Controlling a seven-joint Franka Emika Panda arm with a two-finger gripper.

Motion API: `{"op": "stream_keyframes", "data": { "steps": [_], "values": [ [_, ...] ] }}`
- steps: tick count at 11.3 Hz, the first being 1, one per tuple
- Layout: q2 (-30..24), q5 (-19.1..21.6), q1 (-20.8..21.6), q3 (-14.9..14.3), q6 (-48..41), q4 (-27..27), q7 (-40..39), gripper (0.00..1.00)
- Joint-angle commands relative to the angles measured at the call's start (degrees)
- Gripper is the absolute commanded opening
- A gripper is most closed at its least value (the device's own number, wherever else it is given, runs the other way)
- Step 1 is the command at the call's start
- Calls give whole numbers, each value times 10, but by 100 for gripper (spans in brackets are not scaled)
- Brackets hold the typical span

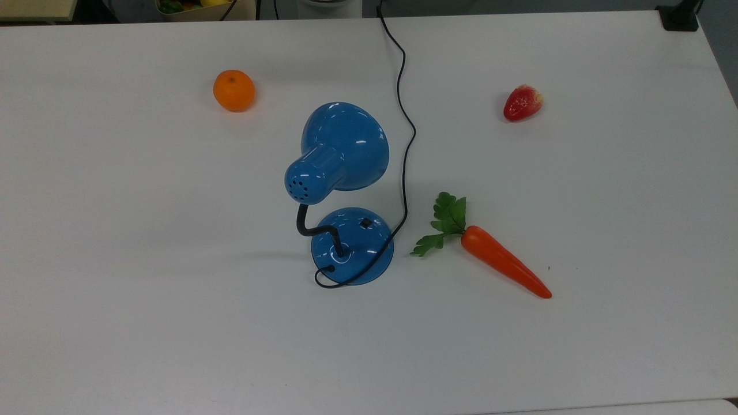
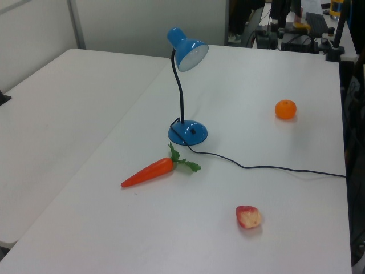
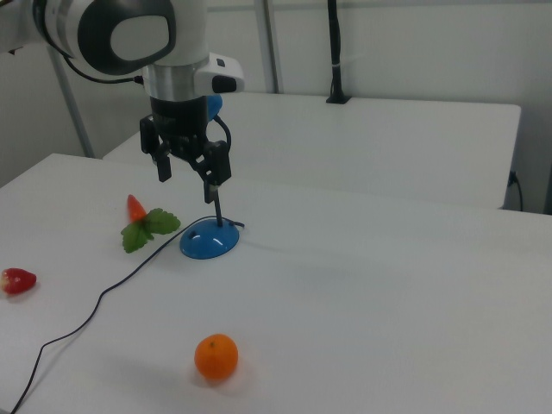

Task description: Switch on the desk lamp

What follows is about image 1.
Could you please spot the red toy strawberry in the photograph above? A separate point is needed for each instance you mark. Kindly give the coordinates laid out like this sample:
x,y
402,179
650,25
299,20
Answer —
x,y
522,105

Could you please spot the beige box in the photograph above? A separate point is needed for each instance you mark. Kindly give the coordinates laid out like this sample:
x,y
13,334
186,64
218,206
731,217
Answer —
x,y
34,8

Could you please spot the orange mandarin fruit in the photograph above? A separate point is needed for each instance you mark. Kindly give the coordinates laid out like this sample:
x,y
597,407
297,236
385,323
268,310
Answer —
x,y
233,91

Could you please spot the blue desk lamp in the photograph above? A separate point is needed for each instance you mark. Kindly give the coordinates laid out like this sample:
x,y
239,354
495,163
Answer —
x,y
346,144

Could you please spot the orange toy carrot green leaves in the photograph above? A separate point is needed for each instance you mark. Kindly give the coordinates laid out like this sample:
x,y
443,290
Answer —
x,y
501,262

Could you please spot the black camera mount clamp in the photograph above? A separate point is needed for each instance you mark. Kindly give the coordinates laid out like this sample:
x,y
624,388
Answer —
x,y
679,20

